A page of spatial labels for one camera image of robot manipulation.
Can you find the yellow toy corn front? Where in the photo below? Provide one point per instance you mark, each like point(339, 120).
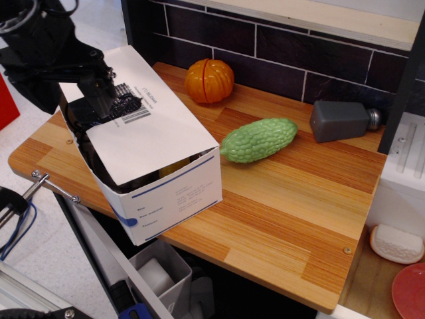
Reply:
point(169, 169)

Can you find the grey plastic bin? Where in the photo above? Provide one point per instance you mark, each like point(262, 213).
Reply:
point(176, 299)

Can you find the grey shaker bottle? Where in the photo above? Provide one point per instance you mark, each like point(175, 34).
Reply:
point(332, 121)

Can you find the wooden upper shelf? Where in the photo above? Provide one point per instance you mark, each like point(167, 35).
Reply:
point(334, 20)

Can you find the green toy bitter gourd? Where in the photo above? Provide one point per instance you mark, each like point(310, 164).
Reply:
point(258, 140)

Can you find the white cardboard box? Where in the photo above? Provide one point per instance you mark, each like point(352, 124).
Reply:
point(133, 148)

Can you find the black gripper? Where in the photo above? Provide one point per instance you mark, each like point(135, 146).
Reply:
point(43, 52)

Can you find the aluminium frame rail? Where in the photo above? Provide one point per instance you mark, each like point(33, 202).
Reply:
point(19, 291)

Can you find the red plate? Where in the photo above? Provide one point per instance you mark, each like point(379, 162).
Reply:
point(408, 291)

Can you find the orange toy pumpkin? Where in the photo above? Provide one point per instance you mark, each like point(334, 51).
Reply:
point(208, 81)

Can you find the white toy bread slice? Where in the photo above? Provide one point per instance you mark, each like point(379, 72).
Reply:
point(396, 245)

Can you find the white block in bin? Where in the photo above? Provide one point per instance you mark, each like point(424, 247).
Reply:
point(156, 277)

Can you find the red box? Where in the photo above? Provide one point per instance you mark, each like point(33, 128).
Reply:
point(9, 111)

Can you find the blue black tool handle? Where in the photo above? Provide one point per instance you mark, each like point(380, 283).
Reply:
point(125, 303)

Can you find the metal table clamp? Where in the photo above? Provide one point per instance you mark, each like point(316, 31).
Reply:
point(13, 203)

